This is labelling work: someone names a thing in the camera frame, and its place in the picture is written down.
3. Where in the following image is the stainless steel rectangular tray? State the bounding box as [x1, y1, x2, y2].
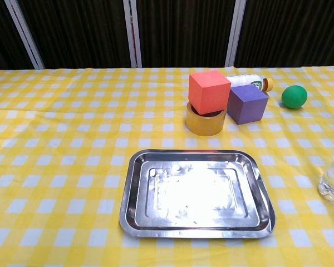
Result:
[119, 149, 277, 240]

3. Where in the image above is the small white yellow-capped bottle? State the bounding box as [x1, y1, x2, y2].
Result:
[226, 74, 274, 93]

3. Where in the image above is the yellow tape roll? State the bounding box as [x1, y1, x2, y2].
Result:
[185, 101, 227, 137]

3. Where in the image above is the red foam cube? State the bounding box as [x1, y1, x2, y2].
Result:
[188, 70, 232, 115]

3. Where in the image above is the purple foam cube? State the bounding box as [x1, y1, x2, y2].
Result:
[227, 84, 269, 126]

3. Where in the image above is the yellow white checkered tablecloth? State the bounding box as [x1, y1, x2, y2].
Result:
[0, 65, 334, 267]

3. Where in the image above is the green ball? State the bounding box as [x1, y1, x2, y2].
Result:
[281, 85, 308, 110]

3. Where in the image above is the white partition post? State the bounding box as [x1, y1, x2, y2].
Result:
[4, 0, 45, 70]
[122, 0, 143, 68]
[225, 0, 247, 67]

